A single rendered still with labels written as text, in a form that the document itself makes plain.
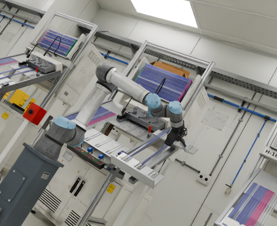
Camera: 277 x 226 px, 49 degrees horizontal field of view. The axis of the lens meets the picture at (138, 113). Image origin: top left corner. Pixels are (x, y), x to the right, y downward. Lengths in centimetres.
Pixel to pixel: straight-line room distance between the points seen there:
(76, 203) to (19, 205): 87
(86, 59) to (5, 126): 116
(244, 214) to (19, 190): 124
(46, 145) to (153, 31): 377
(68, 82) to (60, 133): 188
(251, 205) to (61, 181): 148
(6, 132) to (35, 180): 167
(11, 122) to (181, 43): 279
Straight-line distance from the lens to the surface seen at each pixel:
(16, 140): 289
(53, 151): 173
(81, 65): 363
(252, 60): 449
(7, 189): 177
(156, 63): 331
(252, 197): 209
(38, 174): 171
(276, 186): 229
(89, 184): 252
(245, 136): 401
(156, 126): 248
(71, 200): 258
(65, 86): 356
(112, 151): 221
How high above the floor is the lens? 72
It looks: 10 degrees up
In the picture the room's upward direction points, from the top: 32 degrees clockwise
